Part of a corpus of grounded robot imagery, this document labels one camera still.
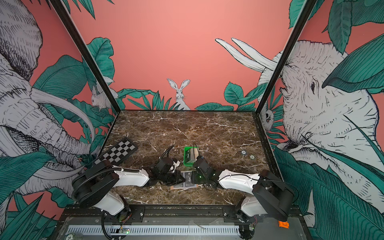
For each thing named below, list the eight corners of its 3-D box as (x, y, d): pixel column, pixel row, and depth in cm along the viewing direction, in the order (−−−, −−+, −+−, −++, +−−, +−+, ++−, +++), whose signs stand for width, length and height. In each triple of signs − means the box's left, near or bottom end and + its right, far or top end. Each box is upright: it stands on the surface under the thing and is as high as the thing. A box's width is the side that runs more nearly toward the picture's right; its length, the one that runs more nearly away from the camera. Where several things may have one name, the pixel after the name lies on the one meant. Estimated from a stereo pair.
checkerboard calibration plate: (95, 164, 93) (92, 161, 90) (128, 140, 105) (126, 136, 102) (106, 176, 88) (103, 174, 85) (139, 150, 100) (137, 146, 97)
